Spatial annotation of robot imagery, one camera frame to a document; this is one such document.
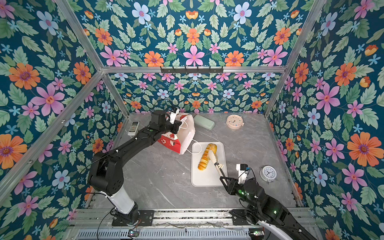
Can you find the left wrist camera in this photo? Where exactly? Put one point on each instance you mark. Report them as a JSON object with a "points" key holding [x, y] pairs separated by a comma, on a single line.
{"points": [[173, 114]]}

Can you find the long twisted fake bread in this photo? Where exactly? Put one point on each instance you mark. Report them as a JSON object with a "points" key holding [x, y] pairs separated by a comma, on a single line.
{"points": [[205, 157]]}

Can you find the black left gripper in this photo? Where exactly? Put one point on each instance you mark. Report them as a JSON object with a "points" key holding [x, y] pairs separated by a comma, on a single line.
{"points": [[175, 125]]}

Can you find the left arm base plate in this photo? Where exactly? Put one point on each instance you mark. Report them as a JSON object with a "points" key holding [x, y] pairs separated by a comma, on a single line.
{"points": [[140, 218]]}

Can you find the white round alarm clock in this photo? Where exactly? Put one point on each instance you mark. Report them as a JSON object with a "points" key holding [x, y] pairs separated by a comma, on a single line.
{"points": [[268, 173]]}

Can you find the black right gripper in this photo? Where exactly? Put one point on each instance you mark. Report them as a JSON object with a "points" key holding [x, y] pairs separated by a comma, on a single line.
{"points": [[231, 187]]}

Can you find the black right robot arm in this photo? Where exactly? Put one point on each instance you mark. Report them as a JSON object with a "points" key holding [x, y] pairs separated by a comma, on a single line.
{"points": [[261, 209]]}

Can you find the white plastic tray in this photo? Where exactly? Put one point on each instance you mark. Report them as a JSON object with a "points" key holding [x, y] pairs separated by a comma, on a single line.
{"points": [[208, 177]]}

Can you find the white red paper bag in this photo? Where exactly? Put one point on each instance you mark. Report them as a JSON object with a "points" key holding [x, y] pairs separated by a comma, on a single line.
{"points": [[180, 141]]}

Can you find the white remote control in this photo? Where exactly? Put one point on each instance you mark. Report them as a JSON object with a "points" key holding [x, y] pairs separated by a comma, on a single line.
{"points": [[134, 127]]}

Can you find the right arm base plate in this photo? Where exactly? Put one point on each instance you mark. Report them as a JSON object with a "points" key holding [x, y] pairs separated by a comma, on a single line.
{"points": [[242, 217]]}

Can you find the beige round alarm clock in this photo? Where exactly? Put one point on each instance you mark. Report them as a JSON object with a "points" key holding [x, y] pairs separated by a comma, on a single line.
{"points": [[234, 122]]}

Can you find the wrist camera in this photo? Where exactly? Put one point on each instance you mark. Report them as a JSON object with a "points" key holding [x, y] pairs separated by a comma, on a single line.
{"points": [[243, 171], [173, 114]]}

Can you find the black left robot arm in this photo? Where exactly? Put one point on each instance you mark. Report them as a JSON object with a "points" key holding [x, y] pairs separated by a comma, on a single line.
{"points": [[109, 170]]}

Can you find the black hook rail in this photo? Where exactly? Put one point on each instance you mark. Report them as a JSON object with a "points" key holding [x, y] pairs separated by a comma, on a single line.
{"points": [[192, 70]]}

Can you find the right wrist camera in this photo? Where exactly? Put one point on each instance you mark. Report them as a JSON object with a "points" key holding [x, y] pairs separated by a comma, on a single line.
{"points": [[243, 171]]}

